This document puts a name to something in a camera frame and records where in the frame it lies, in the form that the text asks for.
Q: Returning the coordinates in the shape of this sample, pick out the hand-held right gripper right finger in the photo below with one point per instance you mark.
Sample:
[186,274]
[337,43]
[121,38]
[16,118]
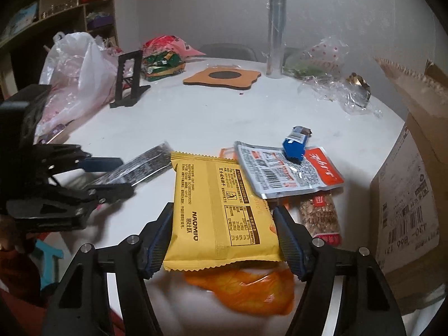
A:
[290,241]

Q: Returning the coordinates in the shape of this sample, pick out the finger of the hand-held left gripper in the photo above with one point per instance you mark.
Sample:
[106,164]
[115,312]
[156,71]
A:
[105,163]
[112,192]

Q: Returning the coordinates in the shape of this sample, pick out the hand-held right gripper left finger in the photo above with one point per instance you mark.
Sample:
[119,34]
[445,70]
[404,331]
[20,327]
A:
[159,238]

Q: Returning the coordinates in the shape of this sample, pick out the clear peanut packet red label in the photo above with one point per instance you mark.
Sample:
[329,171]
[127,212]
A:
[320,217]

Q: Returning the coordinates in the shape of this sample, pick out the dark clear snack bar packet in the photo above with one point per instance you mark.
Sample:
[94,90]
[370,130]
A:
[147,168]

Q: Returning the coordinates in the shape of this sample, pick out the yellow snack packet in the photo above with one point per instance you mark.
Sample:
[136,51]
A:
[217,210]

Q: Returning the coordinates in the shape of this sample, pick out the orange snack packet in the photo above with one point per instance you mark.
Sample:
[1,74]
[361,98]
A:
[245,287]
[229,153]

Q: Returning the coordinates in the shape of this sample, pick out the silver packet with red label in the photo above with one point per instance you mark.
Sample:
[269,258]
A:
[280,171]

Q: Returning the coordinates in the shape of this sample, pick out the small blue snack bar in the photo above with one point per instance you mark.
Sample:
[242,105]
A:
[295,143]

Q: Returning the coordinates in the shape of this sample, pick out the cardboard box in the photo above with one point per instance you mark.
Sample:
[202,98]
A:
[409,182]

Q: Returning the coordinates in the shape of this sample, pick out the person's left forearm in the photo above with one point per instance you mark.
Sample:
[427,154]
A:
[14,276]

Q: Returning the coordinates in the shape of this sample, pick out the white plastic bag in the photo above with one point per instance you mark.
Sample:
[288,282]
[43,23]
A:
[77,73]

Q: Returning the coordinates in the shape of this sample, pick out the black phone stand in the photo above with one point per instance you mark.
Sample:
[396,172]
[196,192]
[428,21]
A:
[127,77]

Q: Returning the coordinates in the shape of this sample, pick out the teal plastic stool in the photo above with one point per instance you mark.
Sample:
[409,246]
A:
[49,259]

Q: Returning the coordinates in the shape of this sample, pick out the light blue box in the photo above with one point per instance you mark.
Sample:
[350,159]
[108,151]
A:
[21,19]

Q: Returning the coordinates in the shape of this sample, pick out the wooden shelf unit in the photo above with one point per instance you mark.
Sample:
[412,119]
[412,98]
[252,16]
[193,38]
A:
[52,17]

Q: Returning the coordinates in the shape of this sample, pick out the green snack bag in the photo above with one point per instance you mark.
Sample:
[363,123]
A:
[162,63]

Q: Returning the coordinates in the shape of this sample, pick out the purple box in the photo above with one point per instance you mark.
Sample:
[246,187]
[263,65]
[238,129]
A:
[99,21]

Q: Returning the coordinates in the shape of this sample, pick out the pink plastic bag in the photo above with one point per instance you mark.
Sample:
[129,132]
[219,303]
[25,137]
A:
[171,45]

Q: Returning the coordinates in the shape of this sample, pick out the wooden coaster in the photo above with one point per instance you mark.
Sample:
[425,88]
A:
[222,77]

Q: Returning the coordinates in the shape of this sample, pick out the crumpled clear plastic wrap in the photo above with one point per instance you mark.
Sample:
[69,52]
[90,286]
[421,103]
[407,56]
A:
[336,91]

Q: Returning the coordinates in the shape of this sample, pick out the gold foil wrapper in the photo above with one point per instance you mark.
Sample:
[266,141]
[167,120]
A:
[358,84]

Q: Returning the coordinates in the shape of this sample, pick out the dotted clear plastic bag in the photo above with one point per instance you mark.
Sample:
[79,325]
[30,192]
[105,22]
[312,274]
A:
[322,59]

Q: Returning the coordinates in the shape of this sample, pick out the dark grey chair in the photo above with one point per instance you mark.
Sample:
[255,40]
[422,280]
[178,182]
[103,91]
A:
[289,54]

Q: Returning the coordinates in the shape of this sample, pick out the clear plastic film roll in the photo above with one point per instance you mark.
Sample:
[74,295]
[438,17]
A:
[276,31]

